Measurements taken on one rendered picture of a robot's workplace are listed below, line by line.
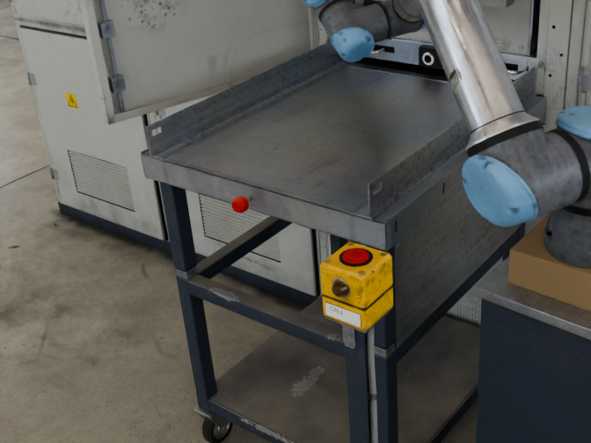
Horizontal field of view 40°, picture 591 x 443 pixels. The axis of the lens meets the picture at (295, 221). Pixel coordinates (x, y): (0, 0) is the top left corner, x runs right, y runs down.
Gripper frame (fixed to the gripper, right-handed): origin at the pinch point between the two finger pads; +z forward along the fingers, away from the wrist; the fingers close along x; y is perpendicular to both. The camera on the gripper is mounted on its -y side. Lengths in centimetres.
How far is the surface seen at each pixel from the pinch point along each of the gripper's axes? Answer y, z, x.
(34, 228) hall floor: -166, 44, -91
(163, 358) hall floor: -59, 18, -105
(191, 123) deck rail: -22, -34, -33
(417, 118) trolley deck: 16.7, -5.0, -18.9
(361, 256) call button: 45, -63, -45
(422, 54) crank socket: 3.4, 13.5, -1.9
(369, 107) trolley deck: 3.7, -4.5, -18.8
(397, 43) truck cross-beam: -5.4, 14.9, -0.1
